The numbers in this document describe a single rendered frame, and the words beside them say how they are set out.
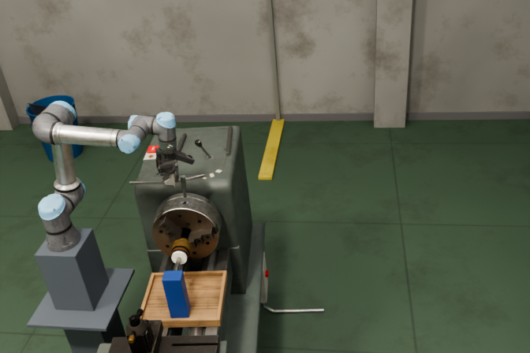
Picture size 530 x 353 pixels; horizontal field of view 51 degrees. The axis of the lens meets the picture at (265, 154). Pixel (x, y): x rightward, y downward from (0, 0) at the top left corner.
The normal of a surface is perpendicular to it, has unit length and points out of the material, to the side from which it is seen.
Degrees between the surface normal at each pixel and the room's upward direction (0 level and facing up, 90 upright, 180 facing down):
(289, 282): 0
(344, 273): 0
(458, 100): 90
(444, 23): 90
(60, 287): 90
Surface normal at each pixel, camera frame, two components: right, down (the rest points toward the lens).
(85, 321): -0.08, -0.85
